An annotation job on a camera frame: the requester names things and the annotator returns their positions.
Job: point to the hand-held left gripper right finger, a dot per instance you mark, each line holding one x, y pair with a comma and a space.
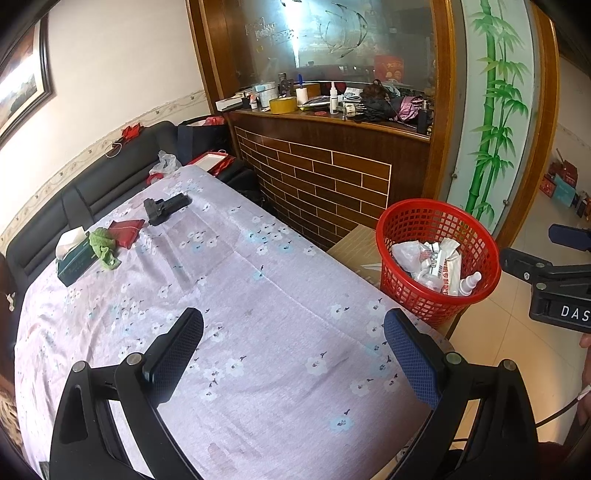
411, 355

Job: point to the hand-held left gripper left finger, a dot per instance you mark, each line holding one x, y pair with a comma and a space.
178, 350

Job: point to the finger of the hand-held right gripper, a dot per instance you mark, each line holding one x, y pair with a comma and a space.
570, 236
521, 263

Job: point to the white plastic bottle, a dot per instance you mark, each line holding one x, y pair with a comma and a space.
466, 284

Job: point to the white barcode medicine box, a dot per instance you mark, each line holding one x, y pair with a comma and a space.
436, 262

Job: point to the clear red print plastic wrapper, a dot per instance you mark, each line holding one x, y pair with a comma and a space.
408, 254

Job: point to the red plastic basket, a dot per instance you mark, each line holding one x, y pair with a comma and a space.
415, 221

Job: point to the teal cardboard box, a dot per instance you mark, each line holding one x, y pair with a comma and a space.
565, 191

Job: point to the red cardboard box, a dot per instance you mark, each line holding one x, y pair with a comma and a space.
561, 173

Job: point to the floral purple tablecloth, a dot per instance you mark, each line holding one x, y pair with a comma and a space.
254, 323

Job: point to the green towel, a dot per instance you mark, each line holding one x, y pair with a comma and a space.
104, 244

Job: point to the red flat packet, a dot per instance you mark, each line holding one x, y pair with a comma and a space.
127, 230

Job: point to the dark green tissue box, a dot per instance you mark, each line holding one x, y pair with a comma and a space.
74, 265

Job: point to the black toy gun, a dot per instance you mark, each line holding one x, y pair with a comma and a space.
161, 210

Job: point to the bamboo print glass panel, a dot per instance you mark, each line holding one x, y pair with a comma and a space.
498, 92

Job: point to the white power plug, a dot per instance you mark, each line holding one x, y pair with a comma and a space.
10, 301

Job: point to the dark backpack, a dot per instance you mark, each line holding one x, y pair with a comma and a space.
244, 182

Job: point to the black sofa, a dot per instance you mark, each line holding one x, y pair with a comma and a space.
106, 180

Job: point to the clear plastic bag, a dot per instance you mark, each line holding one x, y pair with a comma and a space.
166, 161

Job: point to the red gift box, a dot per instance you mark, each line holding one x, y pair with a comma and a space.
217, 164

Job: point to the pink folded umbrella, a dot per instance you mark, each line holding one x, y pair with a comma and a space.
408, 108

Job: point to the black paper bag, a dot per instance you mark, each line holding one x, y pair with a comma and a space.
198, 138

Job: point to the black cloth pile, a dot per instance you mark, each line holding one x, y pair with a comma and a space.
376, 104

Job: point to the red cloth item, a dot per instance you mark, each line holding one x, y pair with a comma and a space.
131, 130

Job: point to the white flat box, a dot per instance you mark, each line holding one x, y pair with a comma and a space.
229, 104

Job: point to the yellow tape roll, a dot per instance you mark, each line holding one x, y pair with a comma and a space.
282, 105

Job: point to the white round tub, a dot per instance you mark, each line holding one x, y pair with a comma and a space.
265, 94

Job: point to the white paper roll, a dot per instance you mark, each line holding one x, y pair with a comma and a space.
302, 96

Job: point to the framed painting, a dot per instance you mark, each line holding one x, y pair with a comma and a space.
18, 92

